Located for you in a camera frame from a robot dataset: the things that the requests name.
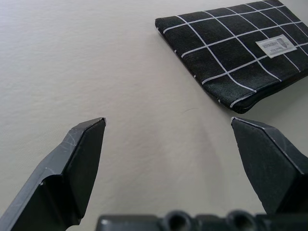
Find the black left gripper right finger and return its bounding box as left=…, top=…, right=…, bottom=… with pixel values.
left=230, top=116, right=308, bottom=215

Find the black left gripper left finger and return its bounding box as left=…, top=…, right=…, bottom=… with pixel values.
left=0, top=117, right=107, bottom=231

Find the black white-grid fabric pouch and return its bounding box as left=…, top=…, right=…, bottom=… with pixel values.
left=154, top=0, right=308, bottom=115

